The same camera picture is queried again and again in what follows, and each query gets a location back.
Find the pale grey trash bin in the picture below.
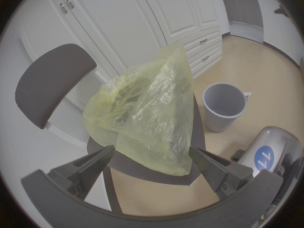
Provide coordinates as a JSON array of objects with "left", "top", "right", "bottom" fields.
[{"left": 202, "top": 82, "right": 247, "bottom": 133}]

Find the yellow plastic bag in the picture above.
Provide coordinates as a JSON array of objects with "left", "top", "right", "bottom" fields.
[{"left": 83, "top": 42, "right": 196, "bottom": 176}]

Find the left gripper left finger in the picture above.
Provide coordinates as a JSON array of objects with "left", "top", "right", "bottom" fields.
[{"left": 47, "top": 145, "right": 116, "bottom": 201}]

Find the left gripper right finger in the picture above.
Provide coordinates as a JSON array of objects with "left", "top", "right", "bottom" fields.
[{"left": 188, "top": 146, "right": 254, "bottom": 201}]

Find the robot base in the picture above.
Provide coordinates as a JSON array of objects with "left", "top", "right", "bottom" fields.
[{"left": 231, "top": 126, "right": 304, "bottom": 192}]

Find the white wardrobe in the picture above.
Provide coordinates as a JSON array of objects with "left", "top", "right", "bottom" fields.
[{"left": 18, "top": 0, "right": 222, "bottom": 99}]

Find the dark grey white chair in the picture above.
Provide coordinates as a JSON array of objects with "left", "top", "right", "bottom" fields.
[{"left": 15, "top": 44, "right": 206, "bottom": 215}]

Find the grey curtain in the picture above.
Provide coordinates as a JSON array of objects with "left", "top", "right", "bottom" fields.
[{"left": 217, "top": 0, "right": 264, "bottom": 31}]

